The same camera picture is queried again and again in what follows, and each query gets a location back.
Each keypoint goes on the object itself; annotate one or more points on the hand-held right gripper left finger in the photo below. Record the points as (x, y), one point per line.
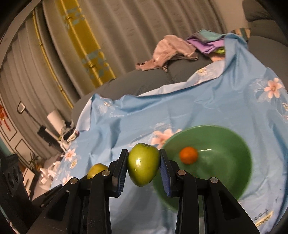
(119, 178)

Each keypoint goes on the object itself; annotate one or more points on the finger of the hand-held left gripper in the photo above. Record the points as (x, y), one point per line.
(48, 193)

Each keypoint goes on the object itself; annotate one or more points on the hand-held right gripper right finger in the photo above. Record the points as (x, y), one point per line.
(165, 177)

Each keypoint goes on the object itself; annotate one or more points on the yellow-green fruit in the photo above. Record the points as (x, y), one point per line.
(96, 169)

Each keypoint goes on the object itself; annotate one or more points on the green apple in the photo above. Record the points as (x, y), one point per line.
(141, 164)

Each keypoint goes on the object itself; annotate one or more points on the orange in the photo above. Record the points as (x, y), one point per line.
(188, 155)

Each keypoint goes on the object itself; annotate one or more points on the green bowl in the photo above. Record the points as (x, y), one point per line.
(220, 153)

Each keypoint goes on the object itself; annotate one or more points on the potted plant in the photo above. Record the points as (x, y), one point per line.
(34, 160)

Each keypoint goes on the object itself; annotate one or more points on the black device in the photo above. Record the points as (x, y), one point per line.
(45, 135)

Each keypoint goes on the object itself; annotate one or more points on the blue floral bed sheet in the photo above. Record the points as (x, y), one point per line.
(180, 108)

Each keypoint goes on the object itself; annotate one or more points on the white cylinder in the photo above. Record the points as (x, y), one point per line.
(55, 118)

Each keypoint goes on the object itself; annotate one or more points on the grey sofa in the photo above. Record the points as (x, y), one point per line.
(146, 83)

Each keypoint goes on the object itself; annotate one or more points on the beige crumpled garment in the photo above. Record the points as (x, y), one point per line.
(166, 51)

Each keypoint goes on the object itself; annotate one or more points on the pink cloth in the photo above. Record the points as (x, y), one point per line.
(217, 58)

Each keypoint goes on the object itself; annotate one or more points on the purple cloth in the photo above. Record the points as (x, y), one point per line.
(202, 46)

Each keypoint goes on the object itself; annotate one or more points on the lime green cloth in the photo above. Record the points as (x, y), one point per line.
(220, 51)

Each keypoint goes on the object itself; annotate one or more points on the yellow patterned curtain panel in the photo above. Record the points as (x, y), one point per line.
(83, 38)

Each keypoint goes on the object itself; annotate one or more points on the teal cloth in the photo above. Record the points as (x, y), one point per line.
(209, 34)

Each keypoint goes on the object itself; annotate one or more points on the grey pleated curtain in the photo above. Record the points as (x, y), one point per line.
(135, 27)

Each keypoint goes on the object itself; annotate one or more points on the patterned pillow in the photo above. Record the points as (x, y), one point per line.
(244, 32)

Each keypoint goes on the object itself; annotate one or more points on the red wall decoration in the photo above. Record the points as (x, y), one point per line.
(3, 117)

